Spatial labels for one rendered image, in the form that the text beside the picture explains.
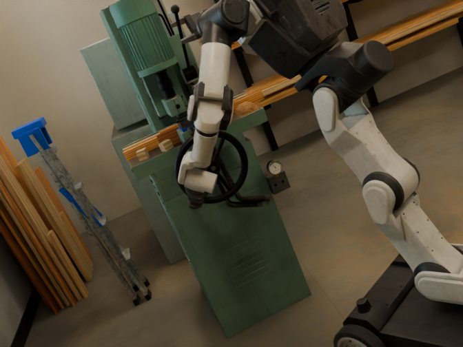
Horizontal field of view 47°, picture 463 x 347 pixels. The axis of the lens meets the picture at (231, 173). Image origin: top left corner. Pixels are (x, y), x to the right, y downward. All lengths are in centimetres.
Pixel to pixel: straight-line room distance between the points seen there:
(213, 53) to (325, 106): 39
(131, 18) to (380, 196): 118
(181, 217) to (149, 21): 81
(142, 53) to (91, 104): 245
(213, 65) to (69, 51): 313
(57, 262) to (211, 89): 221
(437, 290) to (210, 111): 93
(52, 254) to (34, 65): 176
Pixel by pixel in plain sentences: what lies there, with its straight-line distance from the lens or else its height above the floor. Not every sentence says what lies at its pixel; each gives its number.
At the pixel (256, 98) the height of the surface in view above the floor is 92.
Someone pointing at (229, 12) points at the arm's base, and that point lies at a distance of 161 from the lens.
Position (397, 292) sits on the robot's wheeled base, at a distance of 208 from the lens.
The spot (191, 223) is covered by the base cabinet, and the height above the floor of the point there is 58.
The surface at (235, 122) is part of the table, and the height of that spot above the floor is 89.
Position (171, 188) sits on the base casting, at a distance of 223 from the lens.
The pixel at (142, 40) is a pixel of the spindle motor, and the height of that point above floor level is 133.
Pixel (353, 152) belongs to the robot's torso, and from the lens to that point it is 180.
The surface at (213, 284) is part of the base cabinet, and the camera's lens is 240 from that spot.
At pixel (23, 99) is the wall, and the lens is 472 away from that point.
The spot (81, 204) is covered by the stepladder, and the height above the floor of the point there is 67.
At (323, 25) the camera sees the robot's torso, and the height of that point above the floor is 118.
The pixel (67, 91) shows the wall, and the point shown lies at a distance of 466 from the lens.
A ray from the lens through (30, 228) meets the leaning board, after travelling 349.
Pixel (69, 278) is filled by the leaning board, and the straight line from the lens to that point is 359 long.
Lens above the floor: 136
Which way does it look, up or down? 17 degrees down
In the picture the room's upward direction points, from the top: 23 degrees counter-clockwise
